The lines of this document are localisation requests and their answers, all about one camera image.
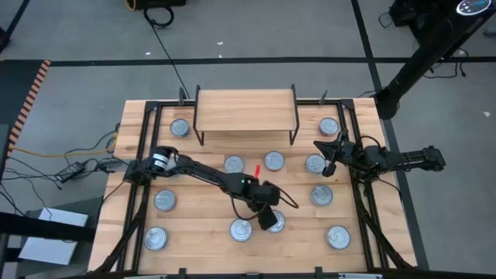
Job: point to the dark grey connector box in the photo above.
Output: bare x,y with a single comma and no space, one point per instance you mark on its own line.
110,166

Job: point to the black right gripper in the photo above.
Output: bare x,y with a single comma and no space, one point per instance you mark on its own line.
348,154

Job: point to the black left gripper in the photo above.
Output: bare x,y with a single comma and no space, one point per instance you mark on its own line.
265,195

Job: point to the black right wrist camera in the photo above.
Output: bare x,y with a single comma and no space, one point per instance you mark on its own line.
329,169

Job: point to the orange black hazard tape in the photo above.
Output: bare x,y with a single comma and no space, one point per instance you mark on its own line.
29,102

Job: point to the black equipment case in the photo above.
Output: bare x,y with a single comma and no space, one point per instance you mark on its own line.
407,11

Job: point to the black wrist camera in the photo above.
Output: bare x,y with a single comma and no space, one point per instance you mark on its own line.
267,219
329,169

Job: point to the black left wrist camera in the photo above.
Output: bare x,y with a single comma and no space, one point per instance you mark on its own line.
267,219

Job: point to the black floor mat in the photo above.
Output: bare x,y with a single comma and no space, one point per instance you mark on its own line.
15,93

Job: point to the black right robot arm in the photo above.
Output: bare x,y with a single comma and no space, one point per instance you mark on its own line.
410,159

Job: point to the black power adapter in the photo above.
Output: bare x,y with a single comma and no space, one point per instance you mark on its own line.
70,172

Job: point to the blue white label tuna can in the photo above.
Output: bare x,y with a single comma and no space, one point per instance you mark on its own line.
314,164
234,164
241,229
180,128

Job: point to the white flat box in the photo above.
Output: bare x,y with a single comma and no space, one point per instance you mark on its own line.
52,238

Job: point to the black bar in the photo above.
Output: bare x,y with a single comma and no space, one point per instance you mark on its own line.
38,228

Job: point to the black aluminium table frame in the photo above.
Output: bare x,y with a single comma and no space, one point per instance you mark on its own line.
170,103

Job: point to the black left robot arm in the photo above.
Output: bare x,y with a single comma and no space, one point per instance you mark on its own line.
201,170

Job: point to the red tape tag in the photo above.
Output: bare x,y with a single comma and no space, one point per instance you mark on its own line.
256,171

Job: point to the red label seafood can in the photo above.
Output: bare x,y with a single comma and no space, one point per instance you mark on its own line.
281,222
165,200
329,126
274,160

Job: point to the wooden shelf black metal legs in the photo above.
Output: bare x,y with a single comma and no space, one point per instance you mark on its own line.
244,110

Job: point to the black box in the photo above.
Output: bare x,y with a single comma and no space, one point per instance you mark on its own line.
162,3

